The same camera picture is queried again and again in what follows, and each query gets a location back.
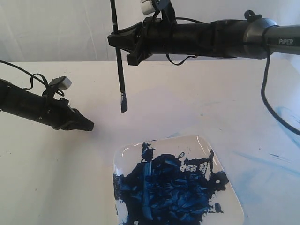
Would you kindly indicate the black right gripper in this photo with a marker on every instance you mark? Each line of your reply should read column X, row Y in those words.
column 161, row 38

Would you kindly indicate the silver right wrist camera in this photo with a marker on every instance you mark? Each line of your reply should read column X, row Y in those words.
column 159, row 6

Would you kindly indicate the white paper sheet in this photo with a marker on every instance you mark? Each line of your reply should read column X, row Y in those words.
column 152, row 114

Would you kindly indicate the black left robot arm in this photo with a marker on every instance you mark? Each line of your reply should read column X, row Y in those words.
column 48, row 93

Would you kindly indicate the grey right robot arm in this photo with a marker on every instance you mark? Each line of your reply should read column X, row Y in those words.
column 252, row 38

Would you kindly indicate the white square paint plate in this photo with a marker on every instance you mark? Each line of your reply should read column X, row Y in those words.
column 173, row 181

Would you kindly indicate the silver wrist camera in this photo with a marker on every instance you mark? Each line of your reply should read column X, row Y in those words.
column 61, row 83
column 159, row 6

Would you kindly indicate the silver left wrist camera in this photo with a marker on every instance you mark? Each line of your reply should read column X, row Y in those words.
column 61, row 83

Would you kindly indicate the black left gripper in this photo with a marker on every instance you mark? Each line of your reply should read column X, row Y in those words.
column 36, row 108

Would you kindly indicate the black paintbrush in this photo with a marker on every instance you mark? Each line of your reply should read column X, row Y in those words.
column 123, row 98

